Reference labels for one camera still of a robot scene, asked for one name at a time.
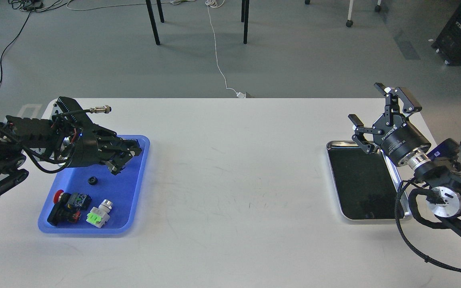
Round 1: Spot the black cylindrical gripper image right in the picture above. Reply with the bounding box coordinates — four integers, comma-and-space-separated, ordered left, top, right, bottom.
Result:
348, 83, 431, 166

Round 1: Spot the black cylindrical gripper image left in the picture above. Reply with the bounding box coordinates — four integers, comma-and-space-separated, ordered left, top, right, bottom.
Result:
67, 127, 142, 175

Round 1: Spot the small black gear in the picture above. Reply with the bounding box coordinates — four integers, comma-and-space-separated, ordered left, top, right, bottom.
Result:
87, 176, 98, 186

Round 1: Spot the black robot arm image left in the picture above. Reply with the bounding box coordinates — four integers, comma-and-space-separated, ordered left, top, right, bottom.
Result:
0, 97, 142, 196

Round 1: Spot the blue plastic tray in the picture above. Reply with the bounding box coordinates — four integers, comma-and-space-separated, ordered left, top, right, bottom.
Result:
37, 135, 150, 235

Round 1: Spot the silver metal tray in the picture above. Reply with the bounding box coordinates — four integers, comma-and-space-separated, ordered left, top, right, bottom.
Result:
326, 140, 412, 222

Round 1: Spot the red emergency stop button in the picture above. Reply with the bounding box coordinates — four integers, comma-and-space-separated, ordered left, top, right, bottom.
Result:
46, 190, 92, 226

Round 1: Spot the black table leg left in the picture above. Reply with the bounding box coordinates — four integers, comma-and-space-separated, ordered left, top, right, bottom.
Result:
146, 0, 165, 46

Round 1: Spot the black table leg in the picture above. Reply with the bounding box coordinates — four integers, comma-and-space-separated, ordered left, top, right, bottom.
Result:
241, 0, 250, 44
146, 0, 165, 46

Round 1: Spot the black table leg right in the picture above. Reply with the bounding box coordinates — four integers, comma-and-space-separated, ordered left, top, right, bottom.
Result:
241, 0, 250, 44

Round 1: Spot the green white push button switch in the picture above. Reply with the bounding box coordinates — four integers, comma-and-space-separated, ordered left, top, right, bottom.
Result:
86, 199, 113, 228

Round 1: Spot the white cable on floor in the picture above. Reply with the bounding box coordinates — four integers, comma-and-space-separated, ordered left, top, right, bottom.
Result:
66, 0, 240, 96

